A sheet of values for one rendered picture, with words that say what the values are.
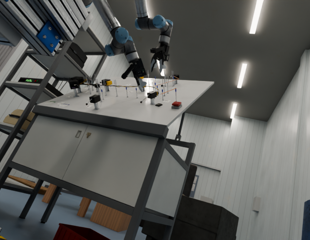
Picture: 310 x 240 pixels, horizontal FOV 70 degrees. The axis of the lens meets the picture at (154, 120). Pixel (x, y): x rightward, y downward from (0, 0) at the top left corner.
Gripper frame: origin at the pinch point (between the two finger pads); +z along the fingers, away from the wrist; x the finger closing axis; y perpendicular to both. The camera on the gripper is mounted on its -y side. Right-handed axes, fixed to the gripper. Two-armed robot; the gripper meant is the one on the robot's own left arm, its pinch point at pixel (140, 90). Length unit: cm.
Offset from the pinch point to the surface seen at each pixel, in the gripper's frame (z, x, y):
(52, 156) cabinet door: 23, -4, -72
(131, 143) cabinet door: 27.8, -21.2, -14.4
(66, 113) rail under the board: -2, 10, -57
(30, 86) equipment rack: -33, 46, -93
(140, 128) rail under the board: 20.9, -22.4, -5.9
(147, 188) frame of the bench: 49, -42, -10
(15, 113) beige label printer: -16, 42, -113
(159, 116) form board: 19.0, -13.6, 6.5
